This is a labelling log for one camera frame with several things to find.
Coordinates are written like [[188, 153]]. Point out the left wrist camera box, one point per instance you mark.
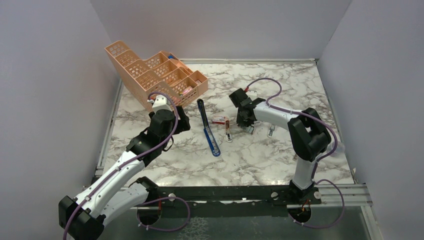
[[160, 102]]

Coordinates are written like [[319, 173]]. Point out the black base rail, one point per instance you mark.
[[216, 201]]

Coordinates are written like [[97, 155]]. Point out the pink small stapler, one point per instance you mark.
[[228, 133]]

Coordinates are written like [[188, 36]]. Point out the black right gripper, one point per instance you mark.
[[240, 120]]

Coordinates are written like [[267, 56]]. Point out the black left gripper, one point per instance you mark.
[[183, 122]]

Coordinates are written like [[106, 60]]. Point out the white small stapler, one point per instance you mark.
[[271, 130]]

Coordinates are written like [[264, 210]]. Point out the red white staple box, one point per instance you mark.
[[220, 119]]

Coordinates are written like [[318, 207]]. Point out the blue black stapler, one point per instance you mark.
[[207, 130]]

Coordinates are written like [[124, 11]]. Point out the colourful item in organizer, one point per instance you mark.
[[185, 91]]

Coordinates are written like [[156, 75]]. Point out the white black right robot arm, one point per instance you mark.
[[309, 137]]

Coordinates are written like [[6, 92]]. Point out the peach plastic desk organizer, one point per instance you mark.
[[162, 72]]

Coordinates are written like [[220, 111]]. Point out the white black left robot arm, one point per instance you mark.
[[85, 216]]

